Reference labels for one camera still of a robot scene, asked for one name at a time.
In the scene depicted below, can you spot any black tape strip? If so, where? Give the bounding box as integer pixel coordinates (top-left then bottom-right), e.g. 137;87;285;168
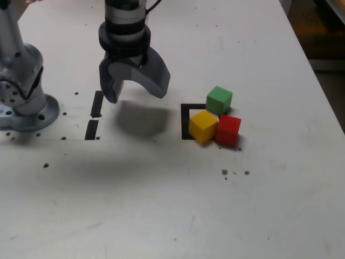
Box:
84;90;105;141

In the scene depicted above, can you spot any black cable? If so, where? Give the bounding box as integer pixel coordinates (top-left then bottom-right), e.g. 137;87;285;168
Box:
144;0;163;13

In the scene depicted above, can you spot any black tape square outline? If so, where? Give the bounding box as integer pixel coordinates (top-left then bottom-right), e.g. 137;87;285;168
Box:
180;103;219;141

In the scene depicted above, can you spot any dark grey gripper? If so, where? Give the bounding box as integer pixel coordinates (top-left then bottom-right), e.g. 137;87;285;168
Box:
99;47;171;105

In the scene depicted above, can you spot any red cube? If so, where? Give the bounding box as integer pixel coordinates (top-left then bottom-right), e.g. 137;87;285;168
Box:
215;114;242;148

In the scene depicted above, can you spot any green cube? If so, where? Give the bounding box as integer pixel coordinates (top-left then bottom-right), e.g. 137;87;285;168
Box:
205;85;233;115

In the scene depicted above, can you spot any yellow cube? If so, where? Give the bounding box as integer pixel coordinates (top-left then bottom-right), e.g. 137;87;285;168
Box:
188;111;218;145

